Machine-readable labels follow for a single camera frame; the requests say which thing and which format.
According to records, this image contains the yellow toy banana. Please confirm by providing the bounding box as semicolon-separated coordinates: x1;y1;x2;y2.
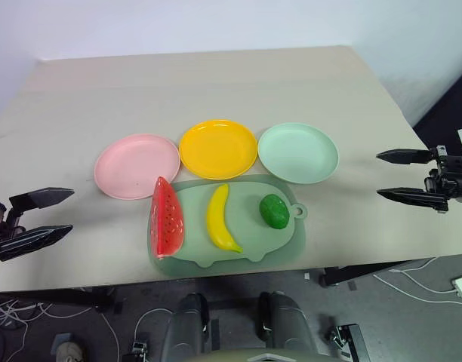
205;184;243;253

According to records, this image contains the black metal stand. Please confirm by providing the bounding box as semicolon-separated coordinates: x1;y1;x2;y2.
328;323;372;362

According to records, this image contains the translucent green rectangular mat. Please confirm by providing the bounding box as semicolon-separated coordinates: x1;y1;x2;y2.
146;175;309;279

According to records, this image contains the grey caster wheel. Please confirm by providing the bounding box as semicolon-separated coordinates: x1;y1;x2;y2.
54;333;85;362

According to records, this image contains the grey robot torso edge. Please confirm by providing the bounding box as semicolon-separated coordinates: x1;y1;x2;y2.
199;347;332;362

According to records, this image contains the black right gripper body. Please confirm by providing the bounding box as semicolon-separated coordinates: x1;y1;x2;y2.
423;145;462;199

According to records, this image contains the mint green plastic plate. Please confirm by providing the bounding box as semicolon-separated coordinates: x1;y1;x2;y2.
257;122;340;185

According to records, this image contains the pink plastic plate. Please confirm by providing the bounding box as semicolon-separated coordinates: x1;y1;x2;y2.
94;133;181;200

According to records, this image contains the dark rounded robot leg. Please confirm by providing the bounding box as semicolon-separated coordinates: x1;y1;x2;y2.
161;293;211;362
256;290;318;362

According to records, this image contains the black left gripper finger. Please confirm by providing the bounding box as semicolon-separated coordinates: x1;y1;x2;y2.
8;187;75;222
0;225;74;262

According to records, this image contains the yellow plastic plate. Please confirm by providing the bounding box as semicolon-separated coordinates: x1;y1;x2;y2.
178;119;259;180

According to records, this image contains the black table leg frame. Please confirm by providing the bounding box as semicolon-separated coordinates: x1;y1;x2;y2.
319;257;439;290
0;287;117;312

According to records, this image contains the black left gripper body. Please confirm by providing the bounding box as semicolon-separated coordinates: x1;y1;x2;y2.
0;201;27;256

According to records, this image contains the green avocado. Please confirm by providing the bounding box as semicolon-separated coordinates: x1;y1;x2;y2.
258;193;290;229

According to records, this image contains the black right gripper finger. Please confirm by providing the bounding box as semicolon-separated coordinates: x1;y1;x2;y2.
377;187;449;213
376;149;439;166

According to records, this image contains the white floor cable bundle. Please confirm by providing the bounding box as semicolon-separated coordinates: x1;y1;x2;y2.
0;295;57;333

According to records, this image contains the red toy watermelon slice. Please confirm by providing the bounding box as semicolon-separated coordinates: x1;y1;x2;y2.
149;176;186;260

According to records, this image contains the green pig-shaped cutting board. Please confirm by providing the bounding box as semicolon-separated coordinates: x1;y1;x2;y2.
173;179;310;269

